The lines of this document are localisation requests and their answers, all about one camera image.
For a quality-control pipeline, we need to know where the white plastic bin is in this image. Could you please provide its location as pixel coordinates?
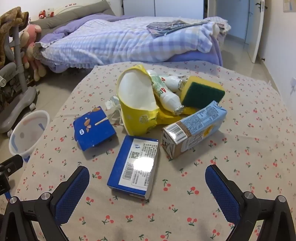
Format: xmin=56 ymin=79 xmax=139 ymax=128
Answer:
xmin=9 ymin=110 xmax=50 ymax=163

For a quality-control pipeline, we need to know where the grey padded headboard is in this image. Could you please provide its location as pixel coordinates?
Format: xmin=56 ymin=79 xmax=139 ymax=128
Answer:
xmin=30 ymin=0 xmax=116 ymax=26

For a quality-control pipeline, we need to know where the cherry print tablecloth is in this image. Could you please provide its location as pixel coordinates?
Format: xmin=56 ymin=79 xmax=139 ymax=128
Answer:
xmin=17 ymin=61 xmax=296 ymax=241

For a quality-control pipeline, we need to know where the blue box white label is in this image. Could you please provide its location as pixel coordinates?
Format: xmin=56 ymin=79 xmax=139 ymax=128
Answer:
xmin=107 ymin=136 xmax=159 ymax=200

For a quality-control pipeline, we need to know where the yellow green sponge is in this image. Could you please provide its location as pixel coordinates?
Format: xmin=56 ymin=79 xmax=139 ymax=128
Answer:
xmin=180 ymin=76 xmax=225 ymax=109

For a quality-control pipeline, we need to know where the crushed dark blue carton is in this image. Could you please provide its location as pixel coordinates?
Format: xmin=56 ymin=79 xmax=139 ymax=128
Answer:
xmin=73 ymin=106 xmax=116 ymax=151

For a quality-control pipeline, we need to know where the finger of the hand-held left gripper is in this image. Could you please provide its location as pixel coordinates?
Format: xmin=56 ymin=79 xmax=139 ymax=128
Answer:
xmin=0 ymin=173 xmax=11 ymax=200
xmin=0 ymin=154 xmax=24 ymax=175

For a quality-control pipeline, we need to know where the purple bed sheet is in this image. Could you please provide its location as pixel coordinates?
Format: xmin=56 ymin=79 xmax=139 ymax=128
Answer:
xmin=50 ymin=35 xmax=223 ymax=72

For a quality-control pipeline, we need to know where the white door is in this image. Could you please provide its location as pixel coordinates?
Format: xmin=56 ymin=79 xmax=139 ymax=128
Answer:
xmin=246 ymin=0 xmax=267 ymax=63

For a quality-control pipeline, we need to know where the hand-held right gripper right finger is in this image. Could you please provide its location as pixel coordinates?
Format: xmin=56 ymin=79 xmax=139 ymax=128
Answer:
xmin=205 ymin=164 xmax=296 ymax=241

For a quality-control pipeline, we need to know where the clear wrapper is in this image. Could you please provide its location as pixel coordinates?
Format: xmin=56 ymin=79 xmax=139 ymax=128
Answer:
xmin=105 ymin=95 xmax=124 ymax=126

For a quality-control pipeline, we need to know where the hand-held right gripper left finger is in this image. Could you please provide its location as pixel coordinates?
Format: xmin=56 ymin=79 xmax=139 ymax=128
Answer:
xmin=0 ymin=166 xmax=90 ymax=241

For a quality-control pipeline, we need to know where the grey wheeled stand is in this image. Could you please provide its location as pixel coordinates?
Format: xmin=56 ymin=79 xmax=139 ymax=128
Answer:
xmin=0 ymin=25 xmax=39 ymax=137

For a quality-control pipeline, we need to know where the light blue milk carton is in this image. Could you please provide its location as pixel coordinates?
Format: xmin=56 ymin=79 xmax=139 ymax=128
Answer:
xmin=162 ymin=100 xmax=228 ymax=159

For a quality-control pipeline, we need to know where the grey striped folded cloth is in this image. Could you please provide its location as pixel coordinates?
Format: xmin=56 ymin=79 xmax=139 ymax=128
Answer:
xmin=147 ymin=20 xmax=211 ymax=37

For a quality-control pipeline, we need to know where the crushed yellow paper cup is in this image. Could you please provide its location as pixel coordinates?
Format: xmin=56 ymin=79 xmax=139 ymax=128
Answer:
xmin=116 ymin=65 xmax=160 ymax=137

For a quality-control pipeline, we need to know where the white wardrobe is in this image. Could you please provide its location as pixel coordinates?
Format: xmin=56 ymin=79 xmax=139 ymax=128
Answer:
xmin=122 ymin=0 xmax=205 ymax=19

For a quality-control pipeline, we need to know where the yellow snack wrapper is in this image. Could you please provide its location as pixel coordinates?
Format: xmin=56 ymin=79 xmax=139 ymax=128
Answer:
xmin=155 ymin=107 xmax=195 ymax=127

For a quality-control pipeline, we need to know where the pink plush toy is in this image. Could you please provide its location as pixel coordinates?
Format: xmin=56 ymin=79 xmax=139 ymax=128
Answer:
xmin=20 ymin=24 xmax=47 ymax=81

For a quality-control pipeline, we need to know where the small white drink bottle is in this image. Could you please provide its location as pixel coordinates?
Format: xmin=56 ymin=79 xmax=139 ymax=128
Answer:
xmin=148 ymin=70 xmax=185 ymax=115
xmin=161 ymin=75 xmax=188 ymax=93

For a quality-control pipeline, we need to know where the brown fuzzy cloth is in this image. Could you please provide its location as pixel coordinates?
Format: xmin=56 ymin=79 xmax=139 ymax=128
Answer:
xmin=0 ymin=7 xmax=29 ymax=65

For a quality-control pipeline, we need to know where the purple checked blanket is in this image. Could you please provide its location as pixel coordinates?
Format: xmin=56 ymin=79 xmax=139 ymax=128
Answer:
xmin=35 ymin=15 xmax=232 ymax=72

